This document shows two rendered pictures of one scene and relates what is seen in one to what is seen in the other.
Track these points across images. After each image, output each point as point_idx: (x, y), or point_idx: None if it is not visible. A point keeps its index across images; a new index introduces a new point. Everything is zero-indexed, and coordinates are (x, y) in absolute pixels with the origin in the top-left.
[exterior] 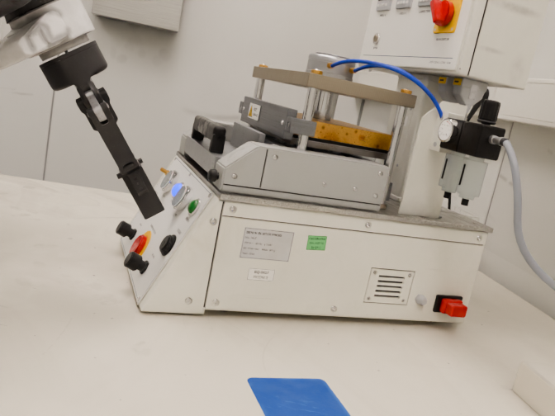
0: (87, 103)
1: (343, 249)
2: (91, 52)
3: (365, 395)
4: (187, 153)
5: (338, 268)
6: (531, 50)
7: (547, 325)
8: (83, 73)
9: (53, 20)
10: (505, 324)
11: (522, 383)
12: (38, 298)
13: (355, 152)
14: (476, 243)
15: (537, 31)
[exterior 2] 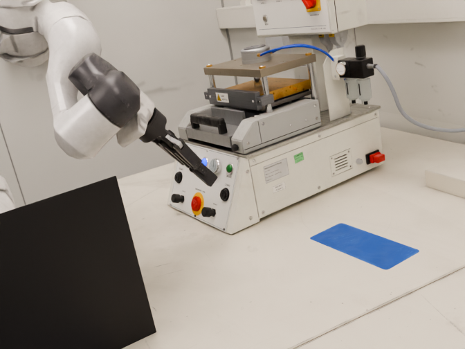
0: (169, 142)
1: (312, 154)
2: (159, 115)
3: (365, 220)
4: (192, 138)
5: (313, 165)
6: (363, 1)
7: (425, 142)
8: (161, 127)
9: (142, 109)
10: (403, 153)
11: (430, 181)
12: (177, 252)
13: (293, 97)
14: (375, 117)
15: None
